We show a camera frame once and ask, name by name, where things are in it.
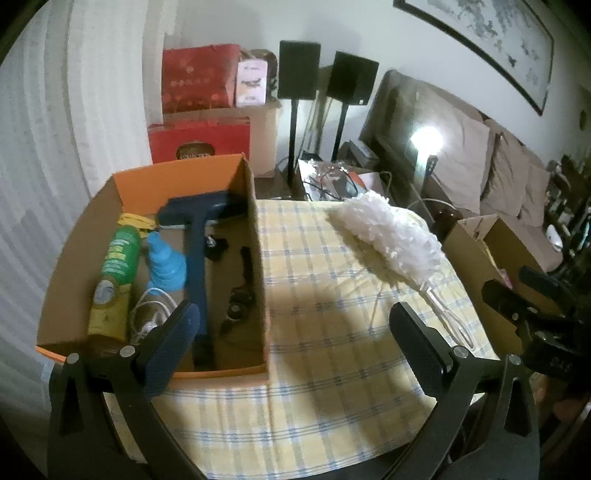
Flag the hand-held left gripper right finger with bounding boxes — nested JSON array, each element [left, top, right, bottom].
[[383, 301, 542, 480]]

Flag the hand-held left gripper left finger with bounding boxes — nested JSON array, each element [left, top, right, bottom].
[[48, 299, 202, 480]]

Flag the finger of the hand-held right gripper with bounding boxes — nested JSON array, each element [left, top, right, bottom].
[[481, 278, 556, 325], [518, 264, 579, 304]]

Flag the dark blue window squeegee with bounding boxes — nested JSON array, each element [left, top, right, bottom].
[[157, 191, 246, 370]]

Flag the orange cardboard box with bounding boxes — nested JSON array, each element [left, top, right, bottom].
[[36, 154, 271, 382]]

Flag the brown sofa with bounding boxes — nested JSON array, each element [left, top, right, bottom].
[[416, 83, 583, 274]]

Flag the open brown cardboard box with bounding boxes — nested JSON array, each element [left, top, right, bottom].
[[442, 213, 560, 334]]

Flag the cluttered dark shelf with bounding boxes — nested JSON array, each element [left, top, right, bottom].
[[545, 154, 591, 278]]

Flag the small brown cushion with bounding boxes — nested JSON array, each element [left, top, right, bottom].
[[521, 163, 551, 228]]

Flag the green spray can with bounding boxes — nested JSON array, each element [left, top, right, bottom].
[[88, 224, 142, 343]]

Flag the brown glass jar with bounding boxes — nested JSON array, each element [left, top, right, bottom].
[[434, 207, 463, 241]]

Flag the yellow checked tablecloth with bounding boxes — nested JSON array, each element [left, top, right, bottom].
[[104, 198, 500, 468]]

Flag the small black clip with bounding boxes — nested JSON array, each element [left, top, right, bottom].
[[208, 234, 230, 260]]

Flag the medium brown cushion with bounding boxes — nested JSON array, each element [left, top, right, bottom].
[[480, 133, 528, 219]]

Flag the white feather duster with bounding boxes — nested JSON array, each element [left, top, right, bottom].
[[327, 192, 477, 352]]

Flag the yellow plastic item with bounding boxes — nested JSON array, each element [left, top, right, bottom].
[[117, 212, 158, 232]]

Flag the large brown cushion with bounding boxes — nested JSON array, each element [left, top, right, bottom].
[[416, 97, 492, 216]]

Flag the red box with round label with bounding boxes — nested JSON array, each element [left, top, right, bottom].
[[148, 115, 252, 164]]

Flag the dark glossy panel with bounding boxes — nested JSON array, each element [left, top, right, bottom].
[[359, 69, 446, 185]]

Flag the black speaker stand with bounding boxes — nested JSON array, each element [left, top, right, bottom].
[[286, 99, 298, 188], [331, 102, 349, 160]]

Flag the framed ink painting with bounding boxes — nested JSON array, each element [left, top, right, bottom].
[[392, 0, 556, 117]]

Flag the large red gift box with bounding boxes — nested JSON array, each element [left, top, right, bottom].
[[161, 43, 242, 114]]

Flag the black speaker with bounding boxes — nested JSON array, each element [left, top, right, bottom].
[[277, 40, 322, 100], [327, 51, 380, 106]]

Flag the pink carton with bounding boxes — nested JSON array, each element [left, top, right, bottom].
[[235, 59, 269, 108]]

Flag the white charger cable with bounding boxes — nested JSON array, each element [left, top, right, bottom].
[[128, 287, 180, 345]]

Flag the black strap tool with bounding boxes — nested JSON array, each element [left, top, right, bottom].
[[222, 247, 257, 336]]

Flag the pile of cables and wrappers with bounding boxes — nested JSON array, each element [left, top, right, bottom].
[[298, 158, 391, 202]]

